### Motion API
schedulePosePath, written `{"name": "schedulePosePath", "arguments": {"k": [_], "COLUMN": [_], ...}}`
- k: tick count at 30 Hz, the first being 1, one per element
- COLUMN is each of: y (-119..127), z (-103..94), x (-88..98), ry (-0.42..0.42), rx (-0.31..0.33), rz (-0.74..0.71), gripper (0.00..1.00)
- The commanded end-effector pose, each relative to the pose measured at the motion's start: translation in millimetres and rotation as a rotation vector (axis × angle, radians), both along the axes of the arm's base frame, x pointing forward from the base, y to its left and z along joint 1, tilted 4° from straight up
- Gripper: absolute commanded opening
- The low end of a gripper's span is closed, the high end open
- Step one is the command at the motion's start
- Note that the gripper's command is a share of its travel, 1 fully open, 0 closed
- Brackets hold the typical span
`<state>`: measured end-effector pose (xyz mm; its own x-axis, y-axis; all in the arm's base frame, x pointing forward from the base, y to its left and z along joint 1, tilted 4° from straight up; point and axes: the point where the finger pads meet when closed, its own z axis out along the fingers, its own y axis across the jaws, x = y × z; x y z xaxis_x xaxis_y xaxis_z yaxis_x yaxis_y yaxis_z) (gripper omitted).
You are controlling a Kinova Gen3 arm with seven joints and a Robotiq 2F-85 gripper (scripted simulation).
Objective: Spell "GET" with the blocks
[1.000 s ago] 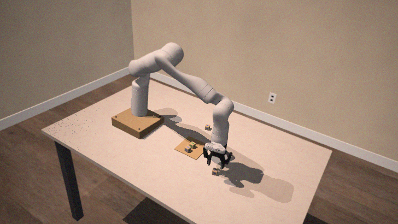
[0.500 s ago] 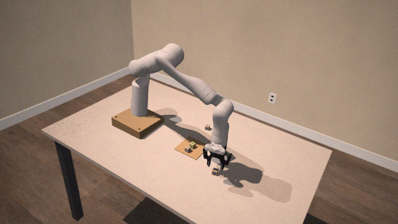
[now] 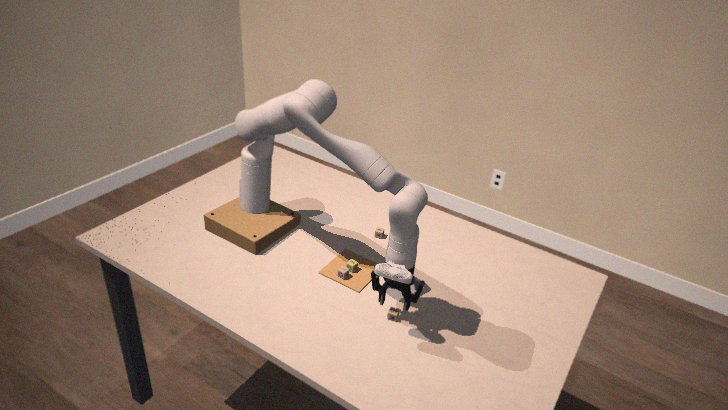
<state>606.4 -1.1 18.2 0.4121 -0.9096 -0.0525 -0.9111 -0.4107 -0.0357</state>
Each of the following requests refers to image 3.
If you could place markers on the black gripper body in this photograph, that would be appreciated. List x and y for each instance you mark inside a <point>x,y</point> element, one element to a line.
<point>395,285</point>

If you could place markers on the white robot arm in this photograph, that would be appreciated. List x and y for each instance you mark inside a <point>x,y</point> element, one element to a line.
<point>304,109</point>

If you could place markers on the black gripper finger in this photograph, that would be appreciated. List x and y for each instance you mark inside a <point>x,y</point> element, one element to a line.
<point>408,295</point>
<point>380,288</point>

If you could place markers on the tan rectangular mat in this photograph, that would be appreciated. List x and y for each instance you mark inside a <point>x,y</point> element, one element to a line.
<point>356,280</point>

